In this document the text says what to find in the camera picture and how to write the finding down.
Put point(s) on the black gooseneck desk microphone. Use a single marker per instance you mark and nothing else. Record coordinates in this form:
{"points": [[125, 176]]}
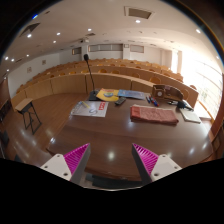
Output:
{"points": [[90, 78]]}

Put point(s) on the wooden lecture hall seating rows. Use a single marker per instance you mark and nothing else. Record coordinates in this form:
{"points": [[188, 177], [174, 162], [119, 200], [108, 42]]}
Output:
{"points": [[110, 78]]}

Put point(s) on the white notebook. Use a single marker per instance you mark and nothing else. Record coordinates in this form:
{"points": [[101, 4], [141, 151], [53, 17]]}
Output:
{"points": [[190, 115]]}

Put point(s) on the black remote control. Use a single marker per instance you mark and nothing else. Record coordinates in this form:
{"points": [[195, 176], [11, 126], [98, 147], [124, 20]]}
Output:
{"points": [[120, 101]]}

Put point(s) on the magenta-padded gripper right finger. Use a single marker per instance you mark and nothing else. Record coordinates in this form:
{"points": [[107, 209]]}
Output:
{"points": [[148, 160]]}

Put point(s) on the small folding side table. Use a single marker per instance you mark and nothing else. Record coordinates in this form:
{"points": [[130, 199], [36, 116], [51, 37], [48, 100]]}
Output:
{"points": [[29, 113]]}

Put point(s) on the white magazine with red label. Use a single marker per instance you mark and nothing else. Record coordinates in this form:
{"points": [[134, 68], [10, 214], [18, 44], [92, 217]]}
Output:
{"points": [[89, 110]]}

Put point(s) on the yellow booklet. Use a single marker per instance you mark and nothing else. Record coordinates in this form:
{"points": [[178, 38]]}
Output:
{"points": [[107, 94]]}

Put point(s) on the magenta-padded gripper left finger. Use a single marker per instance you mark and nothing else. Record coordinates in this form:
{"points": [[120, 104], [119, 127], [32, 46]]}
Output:
{"points": [[75, 158]]}

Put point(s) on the red checkered towel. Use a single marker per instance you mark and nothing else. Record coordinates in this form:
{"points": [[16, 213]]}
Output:
{"points": [[154, 115]]}

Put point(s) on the blue booklet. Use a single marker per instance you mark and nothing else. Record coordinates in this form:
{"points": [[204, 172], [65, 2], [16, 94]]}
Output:
{"points": [[131, 94]]}

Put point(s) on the wooden desk organizer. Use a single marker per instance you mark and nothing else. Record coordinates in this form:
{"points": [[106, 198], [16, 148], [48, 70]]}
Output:
{"points": [[166, 93]]}

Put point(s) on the yellow pen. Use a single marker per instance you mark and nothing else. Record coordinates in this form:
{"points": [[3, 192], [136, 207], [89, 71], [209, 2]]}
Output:
{"points": [[85, 104]]}

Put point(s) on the rectangular ceiling air vent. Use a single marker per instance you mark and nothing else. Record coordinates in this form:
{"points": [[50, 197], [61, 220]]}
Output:
{"points": [[139, 12]]}

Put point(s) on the recessed ceiling lights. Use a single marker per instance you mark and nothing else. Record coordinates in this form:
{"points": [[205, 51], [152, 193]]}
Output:
{"points": [[58, 33]]}

